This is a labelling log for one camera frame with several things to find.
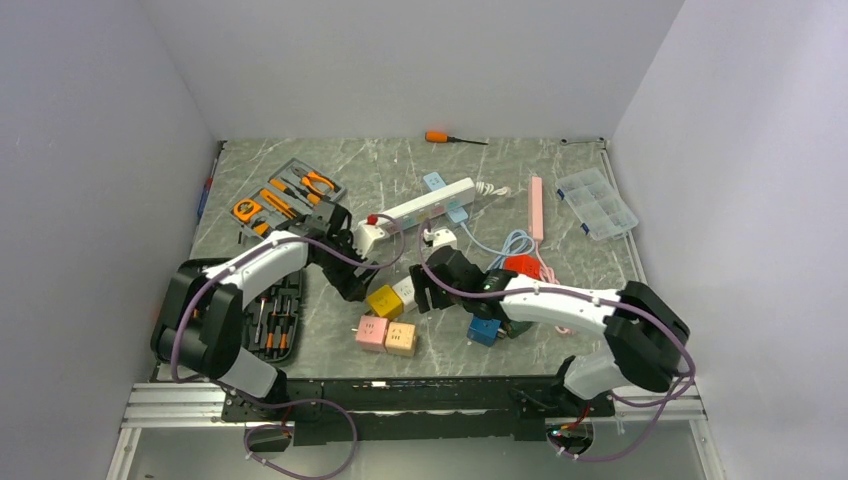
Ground pink cube socket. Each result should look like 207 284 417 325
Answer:
355 315 390 353

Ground pink power strip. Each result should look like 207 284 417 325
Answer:
528 176 544 243

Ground pink coiled cable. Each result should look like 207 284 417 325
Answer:
537 241 576 336

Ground black tool case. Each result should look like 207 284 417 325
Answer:
173 258 306 367

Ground orange handled screwdriver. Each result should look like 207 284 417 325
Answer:
425 131 488 146

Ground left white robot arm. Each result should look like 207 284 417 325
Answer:
150 202 382 420

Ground light blue power strip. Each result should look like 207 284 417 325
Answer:
421 172 470 227

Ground green cube adapter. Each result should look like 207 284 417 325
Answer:
506 321 533 339

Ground white power strip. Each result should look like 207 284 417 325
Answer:
383 172 477 235

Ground blue red pen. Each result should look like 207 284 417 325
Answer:
196 158 219 221

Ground tan cube socket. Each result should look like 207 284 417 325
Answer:
384 321 417 357

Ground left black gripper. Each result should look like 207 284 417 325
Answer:
314 229 379 301

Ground grey tool tray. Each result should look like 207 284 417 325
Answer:
227 158 347 242

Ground light blue cable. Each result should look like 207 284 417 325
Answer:
458 221 537 273

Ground red cube socket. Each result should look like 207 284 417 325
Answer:
503 255 541 280

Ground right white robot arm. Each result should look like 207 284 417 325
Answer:
409 246 691 415

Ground clear plastic organizer box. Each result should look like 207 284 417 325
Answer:
555 168 639 241

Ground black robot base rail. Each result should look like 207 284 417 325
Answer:
221 375 615 446

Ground blue cube adapter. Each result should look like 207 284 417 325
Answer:
466 316 505 347

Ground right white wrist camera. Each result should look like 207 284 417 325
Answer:
423 228 457 250

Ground yellow cube socket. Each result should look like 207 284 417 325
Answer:
365 285 404 320

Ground white cube socket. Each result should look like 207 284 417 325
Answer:
392 276 417 313

